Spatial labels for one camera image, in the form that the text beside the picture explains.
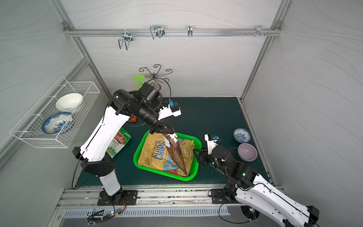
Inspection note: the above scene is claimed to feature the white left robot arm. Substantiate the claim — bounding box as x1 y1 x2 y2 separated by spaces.
72 83 181 205

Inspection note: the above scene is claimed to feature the green seaweed snack bag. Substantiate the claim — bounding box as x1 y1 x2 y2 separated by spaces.
107 128 132 158

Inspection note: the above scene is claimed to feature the small metal hook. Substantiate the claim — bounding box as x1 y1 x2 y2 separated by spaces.
187 25 193 37

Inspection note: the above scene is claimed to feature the metal corner hook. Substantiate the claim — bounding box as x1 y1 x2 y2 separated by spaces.
246 26 271 37

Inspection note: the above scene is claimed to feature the white wire wall basket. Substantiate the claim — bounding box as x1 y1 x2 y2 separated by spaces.
9 77 100 148

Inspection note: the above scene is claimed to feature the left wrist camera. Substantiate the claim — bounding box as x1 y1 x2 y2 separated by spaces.
158 101 182 120

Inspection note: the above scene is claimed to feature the dark metal ornament stand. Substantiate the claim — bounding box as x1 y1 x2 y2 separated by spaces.
139 64 173 91

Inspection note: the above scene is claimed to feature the green plastic wine glass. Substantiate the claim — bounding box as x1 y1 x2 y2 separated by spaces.
133 74 145 90

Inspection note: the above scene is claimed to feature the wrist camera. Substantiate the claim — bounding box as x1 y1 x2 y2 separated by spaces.
158 101 182 120
204 134 219 155

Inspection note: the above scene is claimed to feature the small blue patterned bowl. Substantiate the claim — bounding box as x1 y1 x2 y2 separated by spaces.
233 128 251 143

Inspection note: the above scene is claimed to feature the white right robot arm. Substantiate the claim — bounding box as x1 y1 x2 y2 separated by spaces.
193 145 320 227

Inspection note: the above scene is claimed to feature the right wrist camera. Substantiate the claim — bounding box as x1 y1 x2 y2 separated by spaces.
204 134 219 155

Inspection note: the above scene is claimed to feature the metal double hook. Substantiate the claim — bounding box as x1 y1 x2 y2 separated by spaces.
118 30 133 50

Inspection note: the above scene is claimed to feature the aluminium top rail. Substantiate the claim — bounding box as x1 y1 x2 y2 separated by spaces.
62 21 282 38

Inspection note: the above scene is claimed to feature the orange cheddar chips bag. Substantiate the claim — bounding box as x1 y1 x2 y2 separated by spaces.
128 116 137 123

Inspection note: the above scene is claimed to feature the blue patterned ceramic bowl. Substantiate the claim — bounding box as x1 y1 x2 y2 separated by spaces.
42 112 73 134

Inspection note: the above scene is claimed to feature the pink round bowl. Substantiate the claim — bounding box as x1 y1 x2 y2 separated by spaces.
238 143 258 162

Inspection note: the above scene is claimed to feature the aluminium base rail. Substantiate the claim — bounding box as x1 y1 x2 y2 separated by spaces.
56 184 230 218

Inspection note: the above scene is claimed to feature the brown Kettle chips bag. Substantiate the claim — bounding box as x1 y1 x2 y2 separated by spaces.
162 133 187 175

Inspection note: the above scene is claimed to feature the metal clip hook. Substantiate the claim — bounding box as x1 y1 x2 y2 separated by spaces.
149 25 165 39

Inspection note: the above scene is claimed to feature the blue Sea Salt chips bag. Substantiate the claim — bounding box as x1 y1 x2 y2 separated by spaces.
134 132 195 179

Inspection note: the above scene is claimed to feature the white ceramic bowl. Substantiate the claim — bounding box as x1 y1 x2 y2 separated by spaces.
56 93 83 113

